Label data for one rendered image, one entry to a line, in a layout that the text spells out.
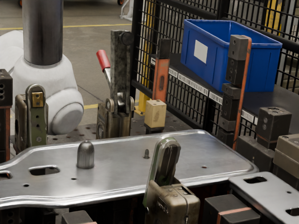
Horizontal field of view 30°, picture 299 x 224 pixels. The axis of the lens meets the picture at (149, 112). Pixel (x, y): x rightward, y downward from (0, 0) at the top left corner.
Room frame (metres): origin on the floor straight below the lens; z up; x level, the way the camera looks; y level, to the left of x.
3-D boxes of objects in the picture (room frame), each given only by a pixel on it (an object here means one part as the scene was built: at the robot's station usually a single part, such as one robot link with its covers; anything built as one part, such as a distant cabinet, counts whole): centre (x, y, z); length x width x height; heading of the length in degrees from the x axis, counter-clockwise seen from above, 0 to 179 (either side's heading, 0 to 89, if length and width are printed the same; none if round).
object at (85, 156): (0.93, 0.11, 1.02); 0.03 x 0.03 x 0.07
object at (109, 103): (1.10, 0.08, 1.06); 0.03 x 0.01 x 0.03; 28
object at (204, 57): (1.54, -0.20, 1.10); 0.30 x 0.17 x 0.13; 19
